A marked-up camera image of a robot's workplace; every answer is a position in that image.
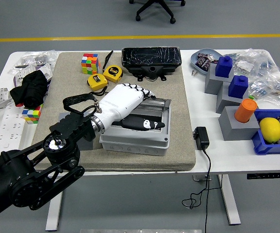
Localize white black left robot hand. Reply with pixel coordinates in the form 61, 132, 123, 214
95, 83, 166, 133

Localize grey box with clear lid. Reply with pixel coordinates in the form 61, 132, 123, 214
98, 96, 172, 156

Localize orange cylinder battery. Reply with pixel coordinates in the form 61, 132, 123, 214
234, 98, 258, 123

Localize yellow tape measure black label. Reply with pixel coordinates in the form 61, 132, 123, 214
103, 65, 124, 84

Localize large colourful puzzle cube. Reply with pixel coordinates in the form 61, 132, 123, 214
81, 53, 101, 75

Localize black table control panel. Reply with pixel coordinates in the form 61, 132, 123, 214
246, 172, 280, 180

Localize black plastic tray device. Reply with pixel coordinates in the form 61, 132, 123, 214
121, 46, 182, 82

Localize grey block with round hole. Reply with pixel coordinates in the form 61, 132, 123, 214
57, 112, 94, 151

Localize grey-brown mat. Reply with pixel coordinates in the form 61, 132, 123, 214
27, 51, 196, 172

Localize white table leg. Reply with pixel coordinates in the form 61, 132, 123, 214
217, 174, 242, 226
45, 191, 64, 231

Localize blue plastic bin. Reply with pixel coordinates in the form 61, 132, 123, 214
251, 108, 280, 156

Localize blue-grey dish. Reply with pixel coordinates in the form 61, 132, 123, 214
190, 48, 225, 76

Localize black power adapter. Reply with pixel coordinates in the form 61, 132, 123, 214
192, 126, 210, 150

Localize small colourful puzzle cube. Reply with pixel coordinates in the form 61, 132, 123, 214
21, 104, 44, 125

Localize black cloth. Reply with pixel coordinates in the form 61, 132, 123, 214
9, 70, 49, 109

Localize clear plastic parts bag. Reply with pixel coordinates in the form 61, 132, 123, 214
7, 50, 60, 76

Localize grey block holder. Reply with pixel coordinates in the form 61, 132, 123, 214
215, 81, 249, 114
218, 106, 261, 141
204, 63, 235, 95

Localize yellow lemon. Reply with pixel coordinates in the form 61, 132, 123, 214
259, 117, 280, 143

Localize black office chair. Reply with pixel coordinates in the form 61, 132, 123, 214
129, 0, 186, 24

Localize white purple package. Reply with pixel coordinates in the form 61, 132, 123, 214
13, 64, 53, 87

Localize blue block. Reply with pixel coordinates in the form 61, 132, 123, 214
215, 55, 233, 79
228, 75, 249, 100

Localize white power strip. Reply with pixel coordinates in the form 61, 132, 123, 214
0, 104, 26, 156

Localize clear bag of small parts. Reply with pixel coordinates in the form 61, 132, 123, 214
228, 48, 280, 79
248, 72, 280, 109

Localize yellow tape measure with strap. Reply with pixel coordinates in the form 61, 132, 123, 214
86, 74, 109, 98

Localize black adapter cord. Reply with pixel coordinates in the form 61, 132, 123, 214
181, 145, 222, 233

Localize metal table bracket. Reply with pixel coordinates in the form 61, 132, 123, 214
192, 175, 212, 182

